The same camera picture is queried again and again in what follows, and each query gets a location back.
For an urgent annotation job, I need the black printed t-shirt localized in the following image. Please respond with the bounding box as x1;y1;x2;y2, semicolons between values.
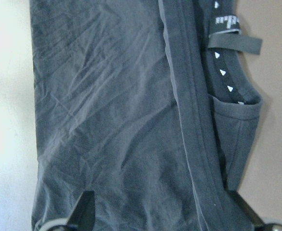
30;0;262;231

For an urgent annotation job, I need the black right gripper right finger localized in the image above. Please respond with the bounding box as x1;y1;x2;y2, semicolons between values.
227;190;265;231

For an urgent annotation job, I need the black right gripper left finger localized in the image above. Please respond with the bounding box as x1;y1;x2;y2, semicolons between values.
67;191;95;231

